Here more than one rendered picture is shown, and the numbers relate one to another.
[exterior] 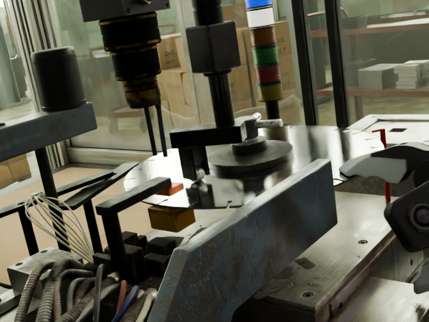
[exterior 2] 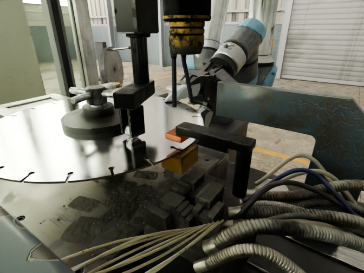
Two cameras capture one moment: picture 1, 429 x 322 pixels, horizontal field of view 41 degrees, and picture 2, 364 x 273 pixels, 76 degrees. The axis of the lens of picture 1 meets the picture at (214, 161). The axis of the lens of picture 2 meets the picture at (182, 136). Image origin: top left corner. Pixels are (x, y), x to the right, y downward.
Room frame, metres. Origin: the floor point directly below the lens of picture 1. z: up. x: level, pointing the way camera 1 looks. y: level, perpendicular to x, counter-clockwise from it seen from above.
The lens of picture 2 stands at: (0.61, 0.31, 1.08)
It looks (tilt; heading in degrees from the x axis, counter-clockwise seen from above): 25 degrees down; 264
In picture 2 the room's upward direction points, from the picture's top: straight up
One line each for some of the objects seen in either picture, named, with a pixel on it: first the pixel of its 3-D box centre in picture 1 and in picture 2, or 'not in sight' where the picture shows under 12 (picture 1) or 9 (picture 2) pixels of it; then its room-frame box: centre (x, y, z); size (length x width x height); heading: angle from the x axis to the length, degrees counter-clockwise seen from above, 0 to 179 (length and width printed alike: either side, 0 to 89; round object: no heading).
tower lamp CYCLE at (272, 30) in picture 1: (262, 36); not in sight; (1.00, -0.12, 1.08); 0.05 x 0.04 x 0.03; 49
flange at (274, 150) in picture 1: (249, 149); (98, 112); (0.71, -0.05, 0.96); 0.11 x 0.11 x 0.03
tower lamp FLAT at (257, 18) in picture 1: (260, 17); not in sight; (1.00, -0.12, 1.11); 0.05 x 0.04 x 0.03; 49
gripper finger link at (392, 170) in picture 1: (385, 159); (176, 90); (0.57, -0.18, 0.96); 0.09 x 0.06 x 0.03; 38
